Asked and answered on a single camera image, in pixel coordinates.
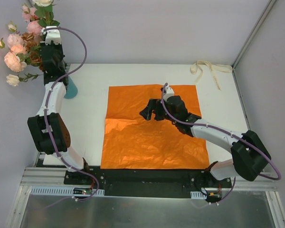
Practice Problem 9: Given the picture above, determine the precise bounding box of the right aluminium frame post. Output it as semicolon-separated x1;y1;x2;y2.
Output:
232;0;278;71

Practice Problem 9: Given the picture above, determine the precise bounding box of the right white cable duct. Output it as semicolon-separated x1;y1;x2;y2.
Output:
190;191;207;200

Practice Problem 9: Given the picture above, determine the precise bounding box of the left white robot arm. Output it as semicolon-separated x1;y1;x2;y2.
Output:
27;42;91;185

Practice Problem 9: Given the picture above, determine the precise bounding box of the aluminium frame post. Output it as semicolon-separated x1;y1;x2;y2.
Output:
232;0;278;71
30;0;68;68

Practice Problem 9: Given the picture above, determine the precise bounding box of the white cable duct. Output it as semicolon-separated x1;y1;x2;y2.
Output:
31;186;105;197
190;191;207;200

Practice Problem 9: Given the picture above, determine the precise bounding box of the cream single rose stem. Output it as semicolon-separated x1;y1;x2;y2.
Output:
6;73;40;86

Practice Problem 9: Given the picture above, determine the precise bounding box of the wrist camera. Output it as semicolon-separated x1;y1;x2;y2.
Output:
41;26;62;45
161;85;174;101

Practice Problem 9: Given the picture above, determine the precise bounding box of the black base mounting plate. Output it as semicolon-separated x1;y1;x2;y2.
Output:
64;166;231;199

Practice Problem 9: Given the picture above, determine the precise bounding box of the orange wrapping paper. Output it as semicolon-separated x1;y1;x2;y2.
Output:
101;84;209;169

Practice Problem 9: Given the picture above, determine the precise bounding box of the aluminium front rail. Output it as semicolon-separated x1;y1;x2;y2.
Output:
20;166;73;187

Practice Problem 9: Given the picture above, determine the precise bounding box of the left aluminium frame post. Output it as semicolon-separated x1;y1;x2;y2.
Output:
30;0;68;68

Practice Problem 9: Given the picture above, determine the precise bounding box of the cream ribbon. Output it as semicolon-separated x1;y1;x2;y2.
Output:
189;60;233;91

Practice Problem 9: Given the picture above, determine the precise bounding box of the pink two-bloom flower stem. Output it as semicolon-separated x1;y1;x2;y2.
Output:
7;21;24;48

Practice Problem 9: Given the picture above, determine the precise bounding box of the pink artificial flower bouquet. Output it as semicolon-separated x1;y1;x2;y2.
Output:
32;0;60;28

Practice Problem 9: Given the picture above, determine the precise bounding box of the pink rose stem with bud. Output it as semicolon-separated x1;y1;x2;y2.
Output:
21;5;43;35

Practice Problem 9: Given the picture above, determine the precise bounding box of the left white cable duct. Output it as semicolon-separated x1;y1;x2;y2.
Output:
31;186;105;197

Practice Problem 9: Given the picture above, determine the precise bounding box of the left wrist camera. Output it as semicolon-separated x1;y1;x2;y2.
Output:
41;26;62;45

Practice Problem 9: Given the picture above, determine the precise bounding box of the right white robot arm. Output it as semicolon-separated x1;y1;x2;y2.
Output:
140;95;271;188

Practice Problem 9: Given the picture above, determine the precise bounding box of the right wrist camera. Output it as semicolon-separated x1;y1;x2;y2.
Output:
161;85;174;101

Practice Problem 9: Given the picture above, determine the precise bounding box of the teal cylindrical vase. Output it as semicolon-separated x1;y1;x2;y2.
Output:
64;76;78;99

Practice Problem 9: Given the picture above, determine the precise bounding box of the brown dried rose stem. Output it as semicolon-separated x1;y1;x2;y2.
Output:
21;32;44;71

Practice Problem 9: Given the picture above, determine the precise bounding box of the peach rose flower stem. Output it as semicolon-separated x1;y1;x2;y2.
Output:
0;39;27;73

